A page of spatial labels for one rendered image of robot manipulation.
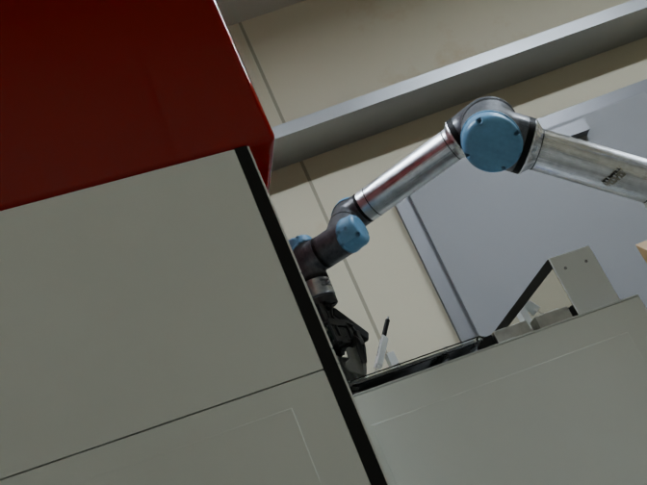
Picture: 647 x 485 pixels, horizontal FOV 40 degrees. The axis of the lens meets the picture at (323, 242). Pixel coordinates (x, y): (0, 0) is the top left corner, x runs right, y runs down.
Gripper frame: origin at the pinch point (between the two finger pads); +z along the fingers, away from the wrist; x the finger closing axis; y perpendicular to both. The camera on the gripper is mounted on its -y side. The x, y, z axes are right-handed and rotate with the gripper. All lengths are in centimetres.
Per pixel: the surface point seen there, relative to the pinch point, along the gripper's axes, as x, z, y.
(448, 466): 25.2, 26.3, 23.3
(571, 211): -5, -77, -206
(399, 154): -50, -134, -174
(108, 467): 7, 13, 74
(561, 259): 46.9, -3.1, -11.5
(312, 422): 26, 17, 53
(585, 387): 44.0, 22.4, 1.6
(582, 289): 47.4, 3.9, -12.0
